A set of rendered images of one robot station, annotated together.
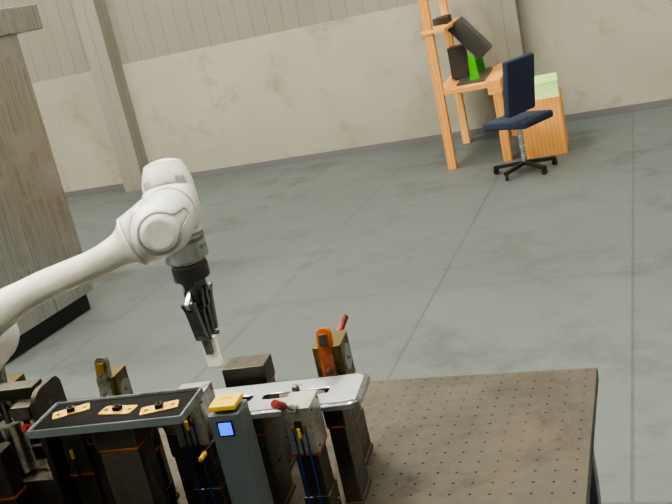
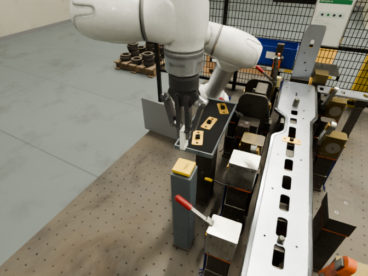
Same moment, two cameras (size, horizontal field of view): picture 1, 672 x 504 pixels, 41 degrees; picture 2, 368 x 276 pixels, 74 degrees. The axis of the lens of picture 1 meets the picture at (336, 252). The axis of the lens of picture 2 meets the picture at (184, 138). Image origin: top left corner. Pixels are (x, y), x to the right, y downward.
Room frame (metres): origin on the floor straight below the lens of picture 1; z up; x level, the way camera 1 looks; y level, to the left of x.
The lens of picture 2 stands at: (1.85, -0.25, 1.71)
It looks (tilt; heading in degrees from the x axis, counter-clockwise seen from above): 38 degrees down; 98
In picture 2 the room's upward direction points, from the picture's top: straight up
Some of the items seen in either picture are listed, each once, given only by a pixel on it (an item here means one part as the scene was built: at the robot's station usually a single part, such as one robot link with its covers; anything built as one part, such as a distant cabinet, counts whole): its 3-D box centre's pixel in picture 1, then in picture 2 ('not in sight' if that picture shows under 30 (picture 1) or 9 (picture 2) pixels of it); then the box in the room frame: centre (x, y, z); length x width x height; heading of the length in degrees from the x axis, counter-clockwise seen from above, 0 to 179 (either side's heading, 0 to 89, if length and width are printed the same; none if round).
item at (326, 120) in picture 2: not in sight; (321, 142); (2.48, 0.90, 0.84); 0.10 x 0.05 x 0.29; 165
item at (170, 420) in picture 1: (116, 412); (209, 123); (1.85, 0.55, 1.16); 0.37 x 0.14 x 0.02; 75
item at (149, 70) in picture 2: not in sight; (151, 50); (0.68, 4.08, 0.22); 1.21 x 0.84 x 0.44; 67
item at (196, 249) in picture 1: (184, 248); (183, 59); (1.78, 0.30, 1.50); 0.09 x 0.09 x 0.06
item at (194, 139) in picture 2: (159, 405); (197, 136); (1.81, 0.44, 1.17); 0.08 x 0.04 x 0.01; 91
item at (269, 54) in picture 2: not in sight; (274, 52); (2.27, 1.61, 1.09); 0.30 x 0.17 x 0.13; 162
